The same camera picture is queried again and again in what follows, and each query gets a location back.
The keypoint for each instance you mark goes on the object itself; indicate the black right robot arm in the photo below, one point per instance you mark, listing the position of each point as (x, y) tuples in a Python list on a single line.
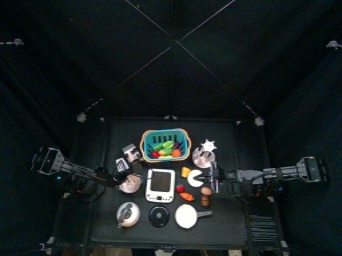
[(276, 173)]

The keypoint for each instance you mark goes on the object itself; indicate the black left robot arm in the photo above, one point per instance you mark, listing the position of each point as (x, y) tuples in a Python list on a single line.
[(67, 166)]

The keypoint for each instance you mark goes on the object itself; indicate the beige toy egg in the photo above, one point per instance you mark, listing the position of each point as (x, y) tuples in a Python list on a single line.
[(206, 190)]

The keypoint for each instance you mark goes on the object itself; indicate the white utensil rack stand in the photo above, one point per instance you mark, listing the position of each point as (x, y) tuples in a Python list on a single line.
[(204, 155)]

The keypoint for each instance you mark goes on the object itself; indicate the white crescent toy piece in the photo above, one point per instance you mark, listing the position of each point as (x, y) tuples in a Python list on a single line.
[(194, 178)]

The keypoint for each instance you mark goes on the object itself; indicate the yellow toy food piece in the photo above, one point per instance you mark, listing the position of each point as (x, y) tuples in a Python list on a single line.
[(186, 172)]

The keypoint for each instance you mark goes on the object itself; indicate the orange toy carrot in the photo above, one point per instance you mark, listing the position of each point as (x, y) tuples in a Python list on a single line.
[(188, 196)]

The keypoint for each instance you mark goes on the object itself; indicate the red toy tomato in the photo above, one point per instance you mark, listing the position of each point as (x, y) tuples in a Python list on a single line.
[(156, 154)]

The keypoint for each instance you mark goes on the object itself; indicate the red toy strawberry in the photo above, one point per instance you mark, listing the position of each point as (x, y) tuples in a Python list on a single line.
[(180, 188)]

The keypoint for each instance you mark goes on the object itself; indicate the green toy vegetable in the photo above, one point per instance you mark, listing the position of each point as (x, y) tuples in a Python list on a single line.
[(158, 147), (169, 144)]

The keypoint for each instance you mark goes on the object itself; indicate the yellow toy fruit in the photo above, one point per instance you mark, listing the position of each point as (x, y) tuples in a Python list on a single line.
[(166, 156)]

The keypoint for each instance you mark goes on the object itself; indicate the orange toy fruit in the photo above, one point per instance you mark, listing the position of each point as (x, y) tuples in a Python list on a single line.
[(177, 152)]

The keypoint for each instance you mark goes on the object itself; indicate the purple toy eggplant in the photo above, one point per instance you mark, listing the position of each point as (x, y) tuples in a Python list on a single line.
[(178, 145)]

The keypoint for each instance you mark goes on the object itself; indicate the white bowl right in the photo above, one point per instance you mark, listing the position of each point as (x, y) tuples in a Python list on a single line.
[(189, 216)]

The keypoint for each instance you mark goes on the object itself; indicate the silver toy pot with lid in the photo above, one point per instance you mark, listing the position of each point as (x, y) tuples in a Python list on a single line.
[(129, 214)]

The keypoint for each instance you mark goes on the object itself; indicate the black round lid with knob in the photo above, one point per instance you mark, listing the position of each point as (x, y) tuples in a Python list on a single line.
[(160, 216)]

